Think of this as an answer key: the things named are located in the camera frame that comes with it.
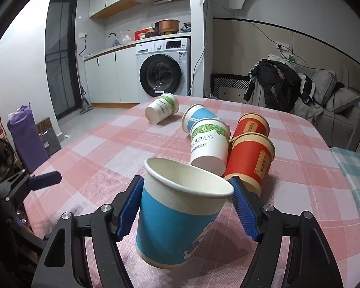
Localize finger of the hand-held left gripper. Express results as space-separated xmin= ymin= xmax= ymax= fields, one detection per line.
xmin=0 ymin=170 xmax=62 ymax=200

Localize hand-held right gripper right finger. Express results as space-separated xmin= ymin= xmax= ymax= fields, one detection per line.
xmin=229 ymin=175 xmax=341 ymax=288

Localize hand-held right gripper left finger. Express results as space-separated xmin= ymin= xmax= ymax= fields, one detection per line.
xmin=33 ymin=175 xmax=145 ymax=288

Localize blue paper cup with cartoon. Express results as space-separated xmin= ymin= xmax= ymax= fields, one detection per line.
xmin=135 ymin=157 xmax=235 ymax=269

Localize red paper cup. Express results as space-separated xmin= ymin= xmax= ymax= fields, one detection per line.
xmin=223 ymin=132 xmax=276 ymax=197
xmin=230 ymin=113 xmax=270 ymax=142

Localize white paper cup green leaves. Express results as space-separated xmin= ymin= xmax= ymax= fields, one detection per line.
xmin=190 ymin=119 xmax=231 ymax=177
xmin=144 ymin=92 xmax=180 ymax=124

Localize upright mop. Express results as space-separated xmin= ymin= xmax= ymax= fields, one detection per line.
xmin=75 ymin=40 xmax=92 ymax=115

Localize dark patterned bag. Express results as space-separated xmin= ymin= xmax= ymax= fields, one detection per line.
xmin=36 ymin=117 xmax=62 ymax=157

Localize purple bag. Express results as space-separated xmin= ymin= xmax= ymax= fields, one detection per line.
xmin=7 ymin=102 xmax=50 ymax=167

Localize pink checkered tablecloth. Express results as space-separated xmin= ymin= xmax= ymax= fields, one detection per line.
xmin=22 ymin=95 xmax=360 ymax=288

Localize teal checkered cloth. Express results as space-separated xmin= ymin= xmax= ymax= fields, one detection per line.
xmin=330 ymin=146 xmax=360 ymax=246

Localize white kitchen base cabinet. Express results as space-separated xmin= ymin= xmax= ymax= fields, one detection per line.
xmin=84 ymin=43 xmax=138 ymax=105

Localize dark glass door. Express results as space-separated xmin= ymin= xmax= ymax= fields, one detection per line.
xmin=45 ymin=0 xmax=82 ymax=121

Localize black patterned panel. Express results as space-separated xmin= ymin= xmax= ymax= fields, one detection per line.
xmin=210 ymin=73 xmax=253 ymax=100

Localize pile of dark clothes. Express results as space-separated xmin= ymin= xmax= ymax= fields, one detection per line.
xmin=244 ymin=54 xmax=324 ymax=124

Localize grey sofa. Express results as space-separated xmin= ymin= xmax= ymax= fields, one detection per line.
xmin=294 ymin=66 xmax=360 ymax=154

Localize white washing machine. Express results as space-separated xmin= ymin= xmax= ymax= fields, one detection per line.
xmin=135 ymin=37 xmax=192 ymax=98

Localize grey cushion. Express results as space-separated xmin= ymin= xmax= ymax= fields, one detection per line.
xmin=310 ymin=69 xmax=337 ymax=106
xmin=325 ymin=88 xmax=360 ymax=115

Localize clear plastic bag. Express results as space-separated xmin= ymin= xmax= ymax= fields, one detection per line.
xmin=117 ymin=30 xmax=133 ymax=46

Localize copper pot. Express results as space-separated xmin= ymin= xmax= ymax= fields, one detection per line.
xmin=154 ymin=19 xmax=180 ymax=34

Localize black wall cable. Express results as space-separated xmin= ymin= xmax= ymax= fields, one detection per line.
xmin=203 ymin=0 xmax=280 ymax=49

